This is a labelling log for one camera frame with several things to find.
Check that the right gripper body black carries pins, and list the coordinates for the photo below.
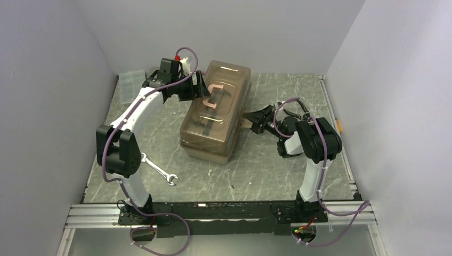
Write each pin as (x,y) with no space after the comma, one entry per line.
(270,126)

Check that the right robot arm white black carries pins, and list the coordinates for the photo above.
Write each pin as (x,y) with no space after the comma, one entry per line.
(315,138)

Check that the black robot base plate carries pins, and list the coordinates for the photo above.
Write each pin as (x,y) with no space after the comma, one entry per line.
(232,209)

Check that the orange object at table edge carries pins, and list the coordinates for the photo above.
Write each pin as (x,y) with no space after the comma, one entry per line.
(339,126)

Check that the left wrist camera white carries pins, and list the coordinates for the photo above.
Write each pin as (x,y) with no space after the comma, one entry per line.
(184,65)

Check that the translucent brown tool box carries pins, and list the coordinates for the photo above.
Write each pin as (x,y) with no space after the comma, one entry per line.
(210,127)

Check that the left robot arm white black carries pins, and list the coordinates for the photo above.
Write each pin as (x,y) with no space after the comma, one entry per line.
(117,149)

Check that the large silver open-end wrench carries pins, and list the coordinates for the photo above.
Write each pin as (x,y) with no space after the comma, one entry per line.
(168,177)

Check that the black needle-nose pliers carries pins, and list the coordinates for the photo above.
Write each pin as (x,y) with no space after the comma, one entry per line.
(303,107)

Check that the aluminium rail frame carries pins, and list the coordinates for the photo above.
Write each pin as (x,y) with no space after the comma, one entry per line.
(109,216)

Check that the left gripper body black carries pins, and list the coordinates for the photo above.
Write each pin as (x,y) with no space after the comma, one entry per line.
(185,90)

